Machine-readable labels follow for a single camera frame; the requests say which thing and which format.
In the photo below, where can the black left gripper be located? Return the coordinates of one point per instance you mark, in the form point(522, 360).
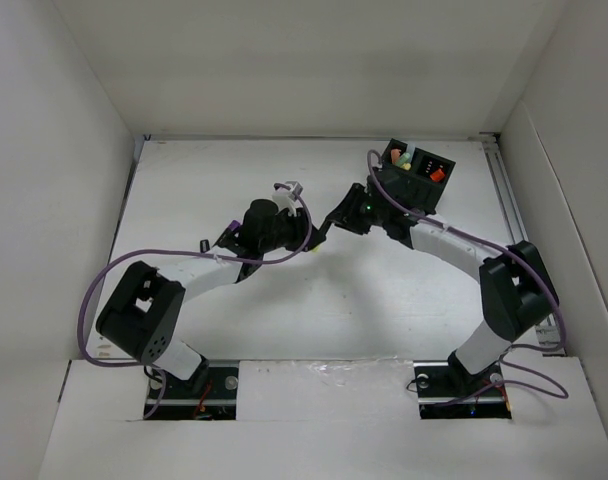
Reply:
point(300, 226)

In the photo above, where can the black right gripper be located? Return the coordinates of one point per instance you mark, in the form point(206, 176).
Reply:
point(345, 214)

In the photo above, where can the mint green pastel highlighter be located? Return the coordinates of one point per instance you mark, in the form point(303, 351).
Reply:
point(403, 159)

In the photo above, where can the black highlighter orange cap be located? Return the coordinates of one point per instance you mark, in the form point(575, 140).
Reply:
point(437, 176)

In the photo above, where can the blue pastel highlighter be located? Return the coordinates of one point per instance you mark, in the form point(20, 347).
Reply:
point(412, 148)

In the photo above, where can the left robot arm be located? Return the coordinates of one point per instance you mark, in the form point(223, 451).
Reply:
point(141, 315)

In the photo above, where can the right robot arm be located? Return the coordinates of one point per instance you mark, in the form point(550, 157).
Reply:
point(516, 290)

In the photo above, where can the black two-compartment container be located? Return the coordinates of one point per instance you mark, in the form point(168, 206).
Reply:
point(427, 193)

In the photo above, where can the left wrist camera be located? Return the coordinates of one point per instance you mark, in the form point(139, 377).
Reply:
point(285, 196)

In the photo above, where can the aluminium rail right side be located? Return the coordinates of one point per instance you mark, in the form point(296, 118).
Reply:
point(547, 331)

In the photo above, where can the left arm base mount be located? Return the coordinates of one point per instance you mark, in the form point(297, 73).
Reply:
point(213, 398)

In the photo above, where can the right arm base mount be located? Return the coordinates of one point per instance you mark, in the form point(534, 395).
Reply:
point(447, 391)

